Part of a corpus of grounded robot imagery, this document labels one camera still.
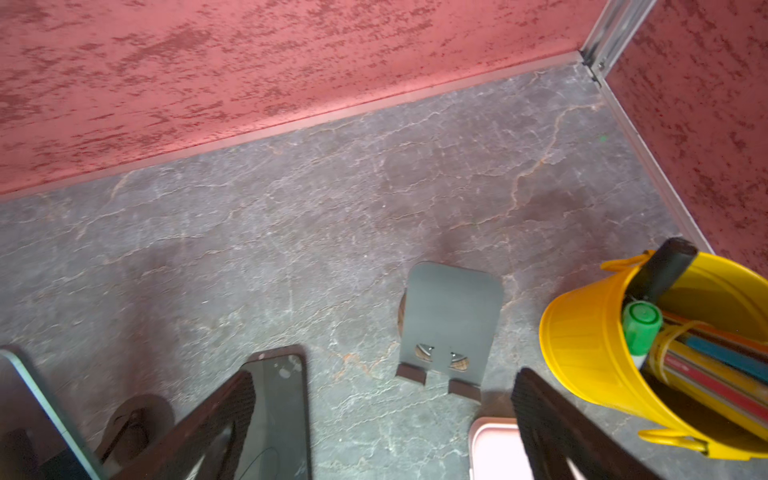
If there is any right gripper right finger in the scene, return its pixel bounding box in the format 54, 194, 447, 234
511, 367, 658, 479

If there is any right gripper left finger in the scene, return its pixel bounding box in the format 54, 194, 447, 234
114, 370, 256, 479

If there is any black phone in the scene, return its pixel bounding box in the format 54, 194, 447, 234
235, 344, 312, 479
1, 345, 108, 479

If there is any round base phone stand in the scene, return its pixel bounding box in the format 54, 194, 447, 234
95, 394, 175, 470

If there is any wooden base grey phone stand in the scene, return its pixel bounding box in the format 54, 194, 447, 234
395, 261, 504, 403

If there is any yellow metal bucket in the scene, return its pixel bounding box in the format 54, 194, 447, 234
539, 253, 767, 461

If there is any green capped marker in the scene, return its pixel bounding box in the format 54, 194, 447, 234
622, 300, 664, 370

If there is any bundle of coloured pencils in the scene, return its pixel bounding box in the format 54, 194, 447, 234
645, 313, 767, 440

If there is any black marker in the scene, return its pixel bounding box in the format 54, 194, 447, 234
623, 237, 699, 304

